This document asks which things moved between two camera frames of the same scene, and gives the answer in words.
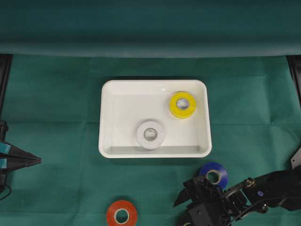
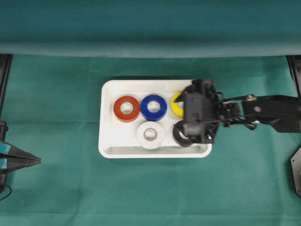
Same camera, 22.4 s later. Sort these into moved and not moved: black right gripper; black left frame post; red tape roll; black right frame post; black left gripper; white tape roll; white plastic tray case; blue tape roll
Moved: red tape roll; black right gripper; blue tape roll
Not moved: black right frame post; black left gripper; black left frame post; white plastic tray case; white tape roll
